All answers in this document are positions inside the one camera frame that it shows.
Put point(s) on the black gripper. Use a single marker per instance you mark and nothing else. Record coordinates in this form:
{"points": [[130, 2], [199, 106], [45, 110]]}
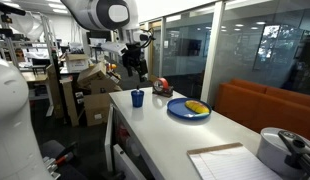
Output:
{"points": [[132, 60]]}

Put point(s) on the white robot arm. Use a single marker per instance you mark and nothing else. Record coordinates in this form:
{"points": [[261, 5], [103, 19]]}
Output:
{"points": [[121, 17]]}

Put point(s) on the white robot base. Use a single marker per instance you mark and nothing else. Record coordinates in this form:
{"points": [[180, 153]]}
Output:
{"points": [[20, 157]]}

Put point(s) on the blue plastic cup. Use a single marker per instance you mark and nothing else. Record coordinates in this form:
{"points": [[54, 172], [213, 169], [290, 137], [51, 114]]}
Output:
{"points": [[137, 98]]}

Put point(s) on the red tape dispenser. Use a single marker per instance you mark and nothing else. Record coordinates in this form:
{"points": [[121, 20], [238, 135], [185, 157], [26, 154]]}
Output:
{"points": [[162, 88]]}

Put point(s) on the stacked cardboard boxes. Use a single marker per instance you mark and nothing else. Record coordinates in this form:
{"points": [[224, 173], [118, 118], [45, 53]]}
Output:
{"points": [[89, 94]]}

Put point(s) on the blue plastic plate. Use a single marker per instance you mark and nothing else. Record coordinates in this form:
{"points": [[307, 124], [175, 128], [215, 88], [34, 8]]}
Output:
{"points": [[177, 108]]}

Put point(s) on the white box on shelf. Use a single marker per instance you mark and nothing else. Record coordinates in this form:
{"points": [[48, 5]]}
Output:
{"points": [[76, 62]]}

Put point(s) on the yellow toy corn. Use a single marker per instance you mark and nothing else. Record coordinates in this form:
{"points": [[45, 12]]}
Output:
{"points": [[197, 106]]}

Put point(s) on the orange sofa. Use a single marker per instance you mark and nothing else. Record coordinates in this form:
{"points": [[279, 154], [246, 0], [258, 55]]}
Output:
{"points": [[258, 106]]}

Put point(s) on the white lined notepad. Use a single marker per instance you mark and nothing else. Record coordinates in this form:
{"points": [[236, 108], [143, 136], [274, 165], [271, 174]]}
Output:
{"points": [[229, 162]]}

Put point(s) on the silver pot with lid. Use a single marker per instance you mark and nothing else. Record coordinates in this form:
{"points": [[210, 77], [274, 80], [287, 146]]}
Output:
{"points": [[285, 152]]}

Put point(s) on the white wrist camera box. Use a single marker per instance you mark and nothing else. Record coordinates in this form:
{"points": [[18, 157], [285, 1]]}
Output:
{"points": [[114, 47]]}

